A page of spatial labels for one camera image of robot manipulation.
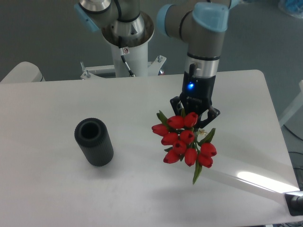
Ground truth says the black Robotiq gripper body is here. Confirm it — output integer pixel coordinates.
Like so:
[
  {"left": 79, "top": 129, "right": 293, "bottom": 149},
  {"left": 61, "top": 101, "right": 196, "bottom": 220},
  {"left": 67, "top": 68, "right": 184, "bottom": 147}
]
[{"left": 179, "top": 72, "right": 216, "bottom": 116}]

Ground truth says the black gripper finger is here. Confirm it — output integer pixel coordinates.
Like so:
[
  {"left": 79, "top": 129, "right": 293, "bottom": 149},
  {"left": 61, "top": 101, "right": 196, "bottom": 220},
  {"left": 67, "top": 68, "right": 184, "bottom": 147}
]
[
  {"left": 170, "top": 96, "right": 182, "bottom": 116},
  {"left": 196, "top": 106, "right": 221, "bottom": 129}
]

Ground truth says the red tulip bouquet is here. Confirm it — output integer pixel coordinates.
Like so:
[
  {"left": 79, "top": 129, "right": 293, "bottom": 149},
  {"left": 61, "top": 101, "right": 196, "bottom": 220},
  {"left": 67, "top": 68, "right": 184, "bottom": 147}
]
[{"left": 151, "top": 109, "right": 217, "bottom": 184}]

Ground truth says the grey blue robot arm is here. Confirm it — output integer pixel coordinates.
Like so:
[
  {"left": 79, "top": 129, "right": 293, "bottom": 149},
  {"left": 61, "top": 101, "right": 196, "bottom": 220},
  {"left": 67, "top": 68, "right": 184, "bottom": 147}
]
[{"left": 74, "top": 0, "right": 238, "bottom": 129}]

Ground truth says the white object at right edge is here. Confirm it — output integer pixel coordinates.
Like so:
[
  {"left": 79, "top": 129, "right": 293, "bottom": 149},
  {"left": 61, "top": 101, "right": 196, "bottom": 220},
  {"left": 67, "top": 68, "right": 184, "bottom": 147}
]
[{"left": 278, "top": 80, "right": 303, "bottom": 128}]

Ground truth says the black ribbed cylindrical vase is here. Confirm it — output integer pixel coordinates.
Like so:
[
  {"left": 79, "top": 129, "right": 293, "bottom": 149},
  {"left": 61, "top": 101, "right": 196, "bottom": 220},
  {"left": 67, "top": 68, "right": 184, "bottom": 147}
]
[{"left": 74, "top": 118, "right": 114, "bottom": 166}]

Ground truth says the black clamp at table corner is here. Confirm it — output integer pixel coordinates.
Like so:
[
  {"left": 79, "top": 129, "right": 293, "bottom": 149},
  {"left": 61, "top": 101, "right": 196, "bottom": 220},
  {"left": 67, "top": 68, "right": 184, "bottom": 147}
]
[{"left": 284, "top": 191, "right": 303, "bottom": 216}]

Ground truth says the clear bag with blue items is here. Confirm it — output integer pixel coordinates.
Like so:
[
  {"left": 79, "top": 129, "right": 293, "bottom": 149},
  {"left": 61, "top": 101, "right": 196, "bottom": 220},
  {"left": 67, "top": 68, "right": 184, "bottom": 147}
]
[{"left": 278, "top": 0, "right": 303, "bottom": 19}]

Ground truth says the white rounded furniture piece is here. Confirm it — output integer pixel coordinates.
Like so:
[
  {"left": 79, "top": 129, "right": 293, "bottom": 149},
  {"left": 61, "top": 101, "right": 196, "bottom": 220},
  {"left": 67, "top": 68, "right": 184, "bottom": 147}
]
[{"left": 0, "top": 61, "right": 45, "bottom": 84}]

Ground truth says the white pedestal base frame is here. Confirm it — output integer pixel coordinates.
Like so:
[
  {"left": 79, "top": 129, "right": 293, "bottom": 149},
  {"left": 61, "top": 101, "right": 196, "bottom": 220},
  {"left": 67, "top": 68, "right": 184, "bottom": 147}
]
[{"left": 80, "top": 55, "right": 167, "bottom": 80}]

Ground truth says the black cable on pedestal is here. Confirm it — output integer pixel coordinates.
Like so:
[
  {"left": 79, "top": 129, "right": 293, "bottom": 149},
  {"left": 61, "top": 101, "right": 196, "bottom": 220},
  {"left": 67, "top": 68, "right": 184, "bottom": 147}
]
[{"left": 120, "top": 54, "right": 137, "bottom": 78}]

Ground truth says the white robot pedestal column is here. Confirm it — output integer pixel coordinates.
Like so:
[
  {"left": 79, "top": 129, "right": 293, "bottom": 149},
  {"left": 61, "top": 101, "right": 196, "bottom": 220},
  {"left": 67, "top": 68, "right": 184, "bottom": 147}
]
[{"left": 101, "top": 10, "right": 155, "bottom": 78}]

